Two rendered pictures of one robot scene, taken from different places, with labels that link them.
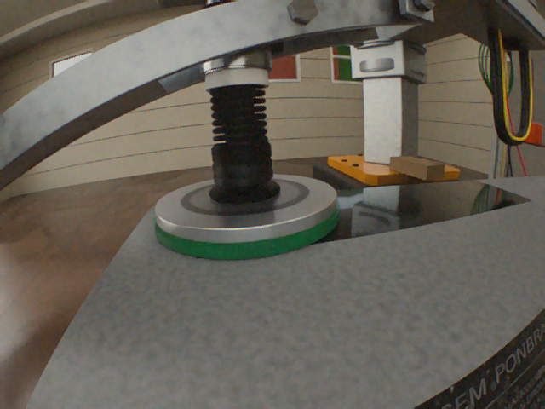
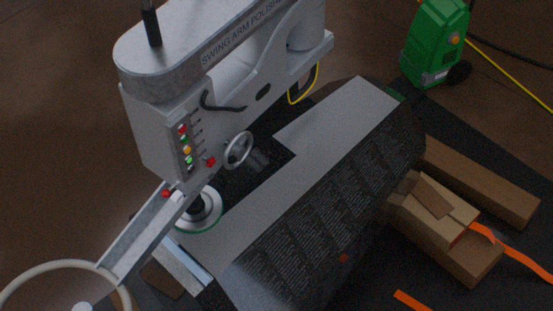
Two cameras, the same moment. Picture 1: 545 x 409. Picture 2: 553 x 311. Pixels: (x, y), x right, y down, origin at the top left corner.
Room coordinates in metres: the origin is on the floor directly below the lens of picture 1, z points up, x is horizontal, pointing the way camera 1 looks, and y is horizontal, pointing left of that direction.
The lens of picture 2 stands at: (-1.06, 0.53, 3.02)
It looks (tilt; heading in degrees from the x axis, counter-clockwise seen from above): 52 degrees down; 327
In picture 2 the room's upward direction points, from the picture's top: 3 degrees counter-clockwise
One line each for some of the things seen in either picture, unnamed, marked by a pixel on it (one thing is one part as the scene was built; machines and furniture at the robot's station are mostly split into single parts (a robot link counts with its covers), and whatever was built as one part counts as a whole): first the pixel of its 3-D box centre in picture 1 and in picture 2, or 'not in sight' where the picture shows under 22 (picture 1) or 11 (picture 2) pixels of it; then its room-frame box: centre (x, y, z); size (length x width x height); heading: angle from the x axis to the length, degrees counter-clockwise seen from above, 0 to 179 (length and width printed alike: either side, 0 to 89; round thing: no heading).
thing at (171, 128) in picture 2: not in sight; (183, 147); (0.17, 0.07, 1.41); 0.08 x 0.03 x 0.28; 105
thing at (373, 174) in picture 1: (391, 165); not in sight; (1.12, -0.55, 0.76); 0.49 x 0.49 x 0.05; 7
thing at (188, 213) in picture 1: (244, 198); (194, 207); (0.30, 0.03, 0.89); 0.21 x 0.21 x 0.01
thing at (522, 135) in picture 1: (513, 83); (300, 70); (0.47, -0.61, 1.10); 0.23 x 0.03 x 0.32; 105
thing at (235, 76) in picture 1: (236, 73); not in sight; (0.30, 0.03, 1.03); 0.07 x 0.07 x 0.04
